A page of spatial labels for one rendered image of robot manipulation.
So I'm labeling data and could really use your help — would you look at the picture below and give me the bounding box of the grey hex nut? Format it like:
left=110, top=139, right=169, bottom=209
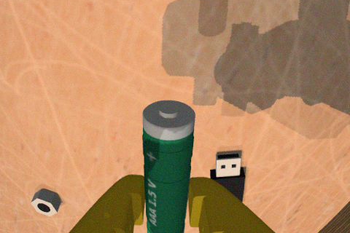
left=31, top=189, right=61, bottom=217

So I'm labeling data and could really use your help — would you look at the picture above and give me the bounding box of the black usb flash drive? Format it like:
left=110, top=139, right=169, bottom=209
left=210, top=152, right=245, bottom=202

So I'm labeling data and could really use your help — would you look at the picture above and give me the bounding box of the green aaa battery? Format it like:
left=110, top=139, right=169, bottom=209
left=142, top=100, right=195, bottom=233

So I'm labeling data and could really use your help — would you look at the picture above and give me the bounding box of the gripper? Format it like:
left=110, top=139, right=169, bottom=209
left=69, top=174, right=275, bottom=233

